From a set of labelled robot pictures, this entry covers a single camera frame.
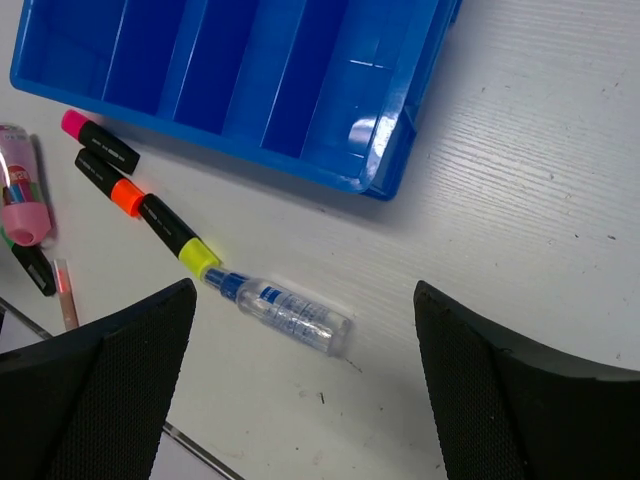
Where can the yellow cap black highlighter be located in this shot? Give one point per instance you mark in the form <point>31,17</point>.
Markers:
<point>177,236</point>

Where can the green cap black highlighter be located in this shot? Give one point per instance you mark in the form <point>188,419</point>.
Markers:
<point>35,264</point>

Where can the orange cap black highlighter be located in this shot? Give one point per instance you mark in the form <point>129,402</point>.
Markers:
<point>120,190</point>

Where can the pink marker set tube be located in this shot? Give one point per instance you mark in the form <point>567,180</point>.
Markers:
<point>24,212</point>

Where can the clear spray bottle blue cap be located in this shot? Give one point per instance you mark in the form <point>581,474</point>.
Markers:
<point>293,315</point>

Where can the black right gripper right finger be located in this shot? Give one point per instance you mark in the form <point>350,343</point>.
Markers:
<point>508,407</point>

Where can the blue plastic divided bin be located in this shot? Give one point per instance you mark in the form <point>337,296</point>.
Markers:
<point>327,91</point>

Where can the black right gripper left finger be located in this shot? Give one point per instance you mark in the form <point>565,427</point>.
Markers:
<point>91,403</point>

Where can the pink cap black highlighter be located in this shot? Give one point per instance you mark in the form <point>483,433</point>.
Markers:
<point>100,141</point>

